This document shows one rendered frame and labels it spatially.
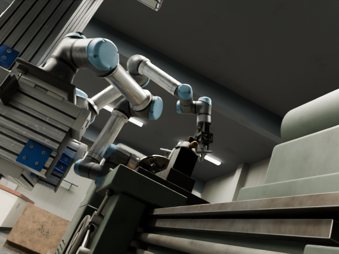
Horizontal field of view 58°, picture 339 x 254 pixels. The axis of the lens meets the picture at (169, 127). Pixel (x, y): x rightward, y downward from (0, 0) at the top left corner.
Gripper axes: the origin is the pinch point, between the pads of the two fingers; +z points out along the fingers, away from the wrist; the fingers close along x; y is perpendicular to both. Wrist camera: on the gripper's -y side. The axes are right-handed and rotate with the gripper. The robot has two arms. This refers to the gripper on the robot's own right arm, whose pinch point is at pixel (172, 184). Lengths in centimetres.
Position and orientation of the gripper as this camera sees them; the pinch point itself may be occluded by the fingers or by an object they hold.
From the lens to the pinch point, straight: 148.4
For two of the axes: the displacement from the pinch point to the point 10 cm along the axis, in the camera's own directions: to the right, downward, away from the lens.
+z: 8.6, 4.7, 1.9
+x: 3.7, -8.4, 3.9
